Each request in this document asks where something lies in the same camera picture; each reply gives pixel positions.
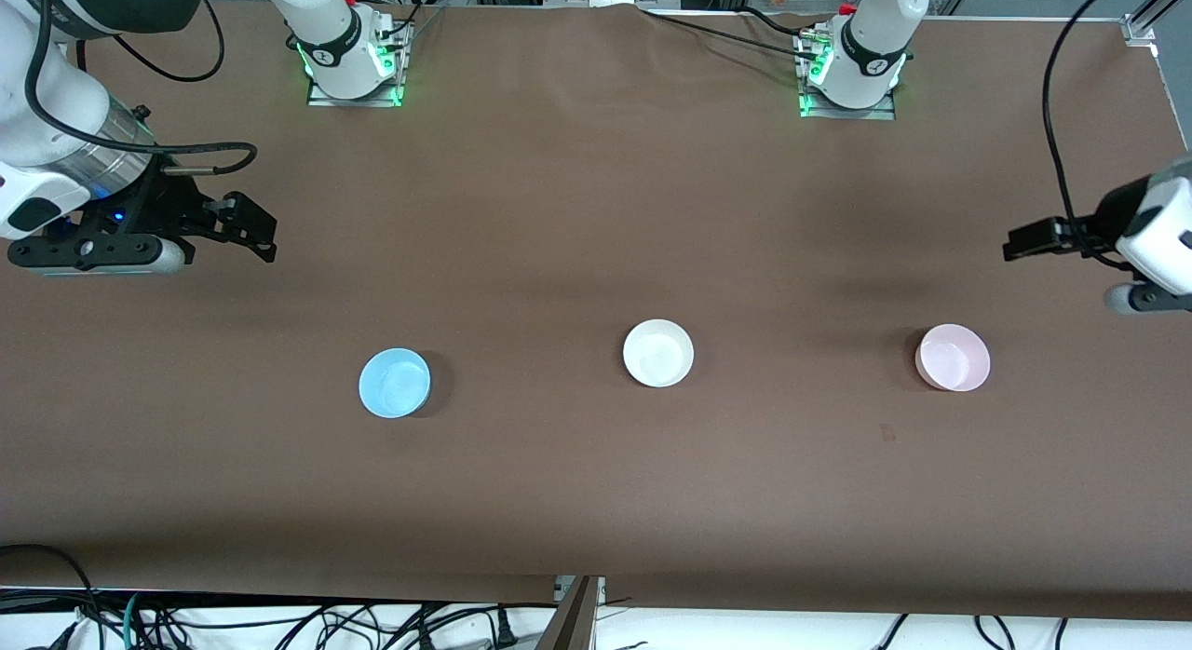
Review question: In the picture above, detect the pink bowl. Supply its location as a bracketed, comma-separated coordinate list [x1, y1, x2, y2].
[914, 323, 992, 392]

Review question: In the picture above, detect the light blue bowl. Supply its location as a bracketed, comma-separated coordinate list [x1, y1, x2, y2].
[359, 347, 433, 419]

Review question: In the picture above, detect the white bowl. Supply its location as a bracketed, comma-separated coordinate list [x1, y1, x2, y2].
[622, 318, 696, 389]

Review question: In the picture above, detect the diagonal aluminium extrusion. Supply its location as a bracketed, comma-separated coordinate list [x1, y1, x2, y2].
[1127, 0, 1192, 36]

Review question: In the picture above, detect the brown paper table cover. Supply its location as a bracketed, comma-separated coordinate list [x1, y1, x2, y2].
[0, 0, 1192, 623]

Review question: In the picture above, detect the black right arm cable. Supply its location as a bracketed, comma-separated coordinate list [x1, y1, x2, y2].
[26, 0, 259, 178]

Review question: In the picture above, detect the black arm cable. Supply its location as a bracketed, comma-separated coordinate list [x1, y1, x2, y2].
[1040, 0, 1135, 271]
[26, 0, 259, 178]

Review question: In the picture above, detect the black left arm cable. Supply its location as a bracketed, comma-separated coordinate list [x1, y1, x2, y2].
[1040, 0, 1135, 271]

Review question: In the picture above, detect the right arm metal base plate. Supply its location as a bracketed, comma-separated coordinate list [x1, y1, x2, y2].
[307, 21, 408, 108]

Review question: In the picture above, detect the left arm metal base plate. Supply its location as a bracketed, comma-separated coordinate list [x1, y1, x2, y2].
[798, 31, 898, 120]

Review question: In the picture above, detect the thick black looped cable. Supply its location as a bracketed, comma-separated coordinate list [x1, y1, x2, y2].
[0, 543, 103, 650]

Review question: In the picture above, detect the long black table cable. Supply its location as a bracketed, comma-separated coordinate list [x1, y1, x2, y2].
[638, 7, 830, 62]

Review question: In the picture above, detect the aluminium profile post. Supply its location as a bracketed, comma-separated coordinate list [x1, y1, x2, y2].
[535, 576, 606, 650]

